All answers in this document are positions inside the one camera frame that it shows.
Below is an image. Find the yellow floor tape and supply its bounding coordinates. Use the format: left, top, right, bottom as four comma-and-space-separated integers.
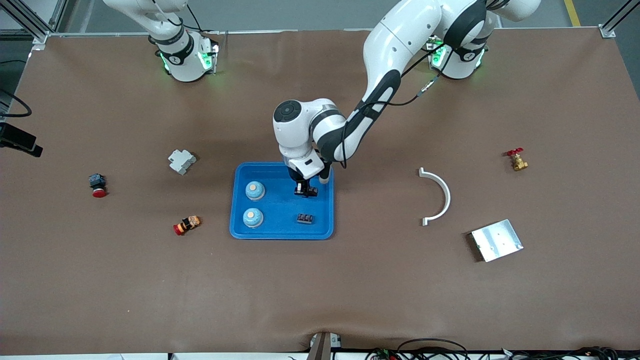
564, 0, 583, 28

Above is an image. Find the metal table clamp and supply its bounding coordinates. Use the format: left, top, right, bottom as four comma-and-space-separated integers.
307, 331, 343, 360

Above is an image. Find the brown table mat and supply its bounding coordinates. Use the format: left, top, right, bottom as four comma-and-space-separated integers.
0, 28, 640, 357

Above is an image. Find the brass valve red handle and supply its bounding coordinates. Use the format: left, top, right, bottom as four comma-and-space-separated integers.
506, 147, 530, 172

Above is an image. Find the aluminium plate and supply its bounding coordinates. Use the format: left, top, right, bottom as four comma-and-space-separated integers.
469, 218, 525, 263

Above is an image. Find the blue call bell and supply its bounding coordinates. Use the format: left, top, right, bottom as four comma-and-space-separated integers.
245, 180, 267, 202
242, 207, 265, 229

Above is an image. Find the red push button black body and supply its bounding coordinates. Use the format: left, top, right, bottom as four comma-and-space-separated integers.
88, 173, 109, 199

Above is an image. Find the blue plastic tray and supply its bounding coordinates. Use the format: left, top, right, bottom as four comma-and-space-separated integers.
229, 161, 335, 241

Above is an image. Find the white circuit breaker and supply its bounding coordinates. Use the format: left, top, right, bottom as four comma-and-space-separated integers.
167, 149, 197, 176

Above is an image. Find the white curved plastic bracket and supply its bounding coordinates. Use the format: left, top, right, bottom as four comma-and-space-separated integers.
418, 167, 452, 227

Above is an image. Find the black cable loop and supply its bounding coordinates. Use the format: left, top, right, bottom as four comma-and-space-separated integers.
397, 338, 469, 360

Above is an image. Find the black cable bundle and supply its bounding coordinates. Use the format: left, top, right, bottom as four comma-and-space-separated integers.
500, 346, 640, 360

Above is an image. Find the aluminium frame profile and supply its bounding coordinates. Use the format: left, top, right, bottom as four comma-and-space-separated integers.
598, 0, 640, 39
0, 0, 68, 51

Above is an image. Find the black right arm base cable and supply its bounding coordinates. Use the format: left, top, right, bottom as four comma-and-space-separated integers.
187, 2, 221, 36

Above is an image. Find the red emergency stop yellow body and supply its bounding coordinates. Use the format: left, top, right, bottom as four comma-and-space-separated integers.
173, 215, 202, 236

